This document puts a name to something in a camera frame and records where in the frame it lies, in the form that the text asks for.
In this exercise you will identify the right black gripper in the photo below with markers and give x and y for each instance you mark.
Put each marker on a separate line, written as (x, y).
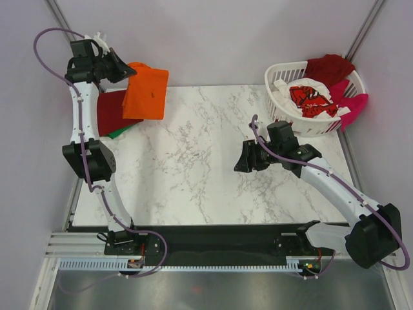
(245, 163)

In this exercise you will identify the dark red crumpled shirt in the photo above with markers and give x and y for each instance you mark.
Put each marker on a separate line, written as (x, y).
(329, 69)

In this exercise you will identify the white slotted cable duct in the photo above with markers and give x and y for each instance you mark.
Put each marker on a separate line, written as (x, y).
(123, 265)

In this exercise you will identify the orange t shirt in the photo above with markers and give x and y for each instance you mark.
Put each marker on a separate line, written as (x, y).
(145, 96)

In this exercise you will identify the folded green shirt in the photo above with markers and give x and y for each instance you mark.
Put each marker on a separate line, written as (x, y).
(117, 133)

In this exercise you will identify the left aluminium corner post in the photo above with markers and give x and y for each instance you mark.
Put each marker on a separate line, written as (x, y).
(62, 22)

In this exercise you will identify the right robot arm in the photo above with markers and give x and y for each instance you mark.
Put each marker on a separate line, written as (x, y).
(374, 232)

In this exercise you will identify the pink crumpled shirt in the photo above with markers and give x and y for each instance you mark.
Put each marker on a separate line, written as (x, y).
(351, 103)

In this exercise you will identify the aluminium frame rail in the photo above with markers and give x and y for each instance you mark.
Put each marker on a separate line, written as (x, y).
(71, 242)

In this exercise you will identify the white red printed shirt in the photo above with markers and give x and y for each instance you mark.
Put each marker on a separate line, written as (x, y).
(308, 98)

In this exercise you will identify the aluminium corner post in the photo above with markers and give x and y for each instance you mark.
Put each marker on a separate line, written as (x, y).
(62, 22)
(365, 28)

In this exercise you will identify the right aluminium corner post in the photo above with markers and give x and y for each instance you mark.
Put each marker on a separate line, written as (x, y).
(365, 28)

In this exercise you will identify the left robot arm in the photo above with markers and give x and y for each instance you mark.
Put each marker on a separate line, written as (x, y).
(88, 156)

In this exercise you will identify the white laundry basket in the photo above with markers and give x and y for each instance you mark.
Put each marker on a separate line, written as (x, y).
(304, 126)

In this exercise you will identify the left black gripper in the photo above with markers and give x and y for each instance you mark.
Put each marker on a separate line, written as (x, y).
(121, 71)

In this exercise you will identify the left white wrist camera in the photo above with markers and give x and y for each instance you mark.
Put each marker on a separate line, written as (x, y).
(100, 39)

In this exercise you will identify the folded dark red shirt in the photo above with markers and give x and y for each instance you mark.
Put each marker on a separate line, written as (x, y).
(110, 112)

